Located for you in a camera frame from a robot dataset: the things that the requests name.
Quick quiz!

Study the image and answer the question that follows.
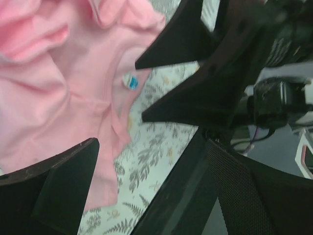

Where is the pink t shirt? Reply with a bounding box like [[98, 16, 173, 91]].
[[0, 0, 165, 210]]

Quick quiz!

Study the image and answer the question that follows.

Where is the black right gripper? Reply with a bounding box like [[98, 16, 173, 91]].
[[202, 0, 313, 90]]

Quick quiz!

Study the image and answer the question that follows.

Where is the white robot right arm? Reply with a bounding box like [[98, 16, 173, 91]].
[[135, 0, 313, 145]]

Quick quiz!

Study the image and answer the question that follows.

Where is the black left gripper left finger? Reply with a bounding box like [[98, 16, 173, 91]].
[[0, 138, 99, 235]]

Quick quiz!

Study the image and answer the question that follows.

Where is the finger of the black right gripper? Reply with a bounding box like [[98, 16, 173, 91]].
[[135, 0, 215, 70], [142, 56, 245, 127]]

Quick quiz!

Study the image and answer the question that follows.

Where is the floral table cloth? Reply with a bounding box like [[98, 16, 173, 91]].
[[78, 0, 216, 235]]

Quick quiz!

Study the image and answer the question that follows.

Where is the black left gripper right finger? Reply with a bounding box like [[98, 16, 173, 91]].
[[132, 127, 313, 235]]

